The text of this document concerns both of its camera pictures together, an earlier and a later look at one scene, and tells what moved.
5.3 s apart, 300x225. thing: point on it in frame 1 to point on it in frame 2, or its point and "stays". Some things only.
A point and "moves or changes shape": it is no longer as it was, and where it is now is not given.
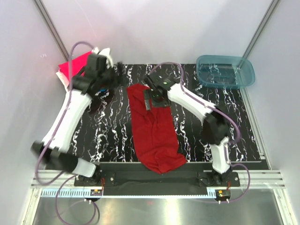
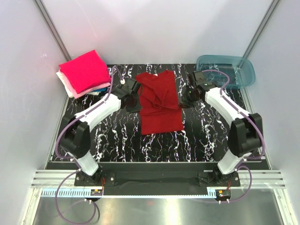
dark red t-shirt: (156, 137) moves or changes shape
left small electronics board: (96, 192) stays
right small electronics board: (222, 193) stays
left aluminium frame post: (47, 19) stays
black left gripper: (117, 80) to (137, 108)
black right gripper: (148, 94) to (184, 103)
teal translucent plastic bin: (224, 71) stays
